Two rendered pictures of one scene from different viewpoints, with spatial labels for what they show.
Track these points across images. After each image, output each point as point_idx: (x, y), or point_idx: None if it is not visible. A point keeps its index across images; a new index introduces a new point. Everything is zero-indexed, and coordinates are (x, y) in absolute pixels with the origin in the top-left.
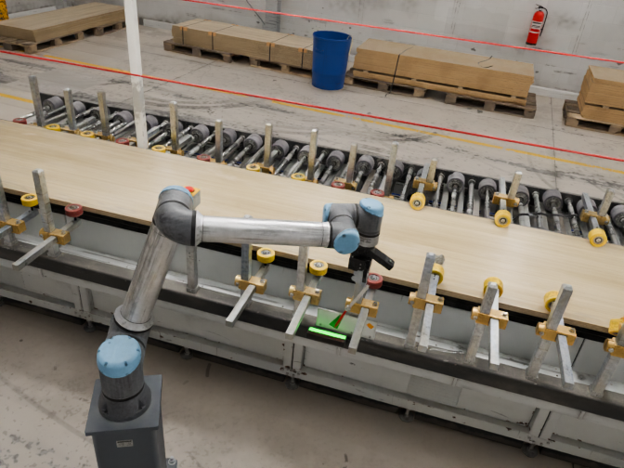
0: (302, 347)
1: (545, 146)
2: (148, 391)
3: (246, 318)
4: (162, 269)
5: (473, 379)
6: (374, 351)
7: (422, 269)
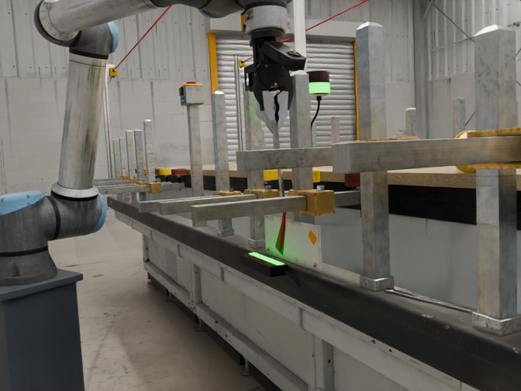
0: (322, 358)
1: None
2: (37, 266)
3: (217, 254)
4: (75, 108)
5: (498, 387)
6: (319, 297)
7: (357, 64)
